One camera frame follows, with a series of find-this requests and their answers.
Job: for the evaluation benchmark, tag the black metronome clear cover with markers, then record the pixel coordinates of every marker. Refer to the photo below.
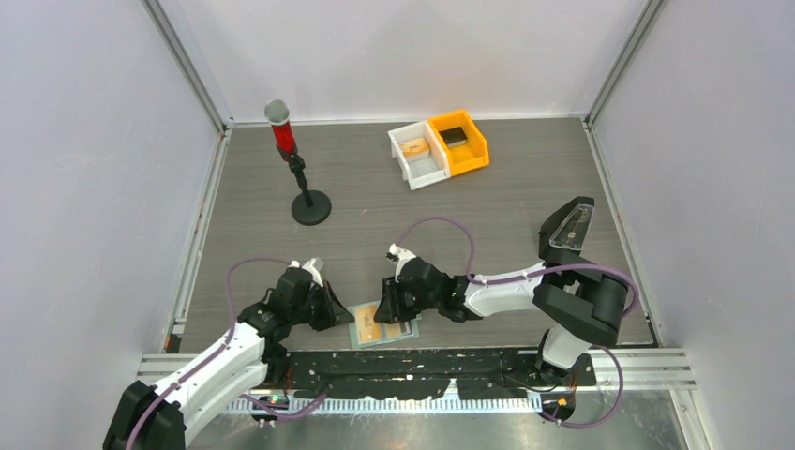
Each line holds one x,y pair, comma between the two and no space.
567,227

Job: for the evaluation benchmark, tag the orange card in holder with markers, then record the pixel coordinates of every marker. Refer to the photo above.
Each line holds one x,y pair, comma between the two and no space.
398,330

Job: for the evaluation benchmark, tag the white plastic bin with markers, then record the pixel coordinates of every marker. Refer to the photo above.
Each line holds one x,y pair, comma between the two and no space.
420,172

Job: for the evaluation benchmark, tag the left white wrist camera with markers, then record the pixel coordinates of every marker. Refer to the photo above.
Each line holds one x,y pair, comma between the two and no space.
314,266

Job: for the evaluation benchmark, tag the black microphone stand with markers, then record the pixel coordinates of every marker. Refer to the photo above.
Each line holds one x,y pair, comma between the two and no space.
310,207

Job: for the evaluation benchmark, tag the orange plastic bin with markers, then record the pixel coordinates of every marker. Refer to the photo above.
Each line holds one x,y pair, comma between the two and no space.
466,158

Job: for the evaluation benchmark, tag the red grey microphone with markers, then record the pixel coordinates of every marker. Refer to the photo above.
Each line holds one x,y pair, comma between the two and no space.
278,116

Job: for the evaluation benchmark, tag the black item in orange bin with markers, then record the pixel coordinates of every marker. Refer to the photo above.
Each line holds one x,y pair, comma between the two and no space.
453,137

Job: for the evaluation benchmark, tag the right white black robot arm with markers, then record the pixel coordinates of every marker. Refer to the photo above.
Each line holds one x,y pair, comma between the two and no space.
586,301

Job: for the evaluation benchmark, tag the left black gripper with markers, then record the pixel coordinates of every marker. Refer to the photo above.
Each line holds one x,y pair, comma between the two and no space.
334,313

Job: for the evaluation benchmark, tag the orange white credit card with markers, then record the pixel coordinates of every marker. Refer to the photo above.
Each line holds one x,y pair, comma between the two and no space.
367,330

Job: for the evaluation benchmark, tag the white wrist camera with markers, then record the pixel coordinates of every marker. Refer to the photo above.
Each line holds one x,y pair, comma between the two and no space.
314,266
399,257

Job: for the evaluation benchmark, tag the orange card in white bin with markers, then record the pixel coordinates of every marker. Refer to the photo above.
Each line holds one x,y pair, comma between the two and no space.
416,148

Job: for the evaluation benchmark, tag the green card holder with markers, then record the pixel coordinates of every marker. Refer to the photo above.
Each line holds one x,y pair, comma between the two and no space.
384,340

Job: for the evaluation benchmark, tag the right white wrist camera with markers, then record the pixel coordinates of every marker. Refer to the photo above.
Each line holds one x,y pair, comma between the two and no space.
399,257

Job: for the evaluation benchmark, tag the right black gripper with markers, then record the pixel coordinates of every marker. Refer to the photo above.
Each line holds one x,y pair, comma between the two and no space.
391,308

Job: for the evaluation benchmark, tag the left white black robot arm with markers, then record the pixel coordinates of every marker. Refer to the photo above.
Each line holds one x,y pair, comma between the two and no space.
170,413

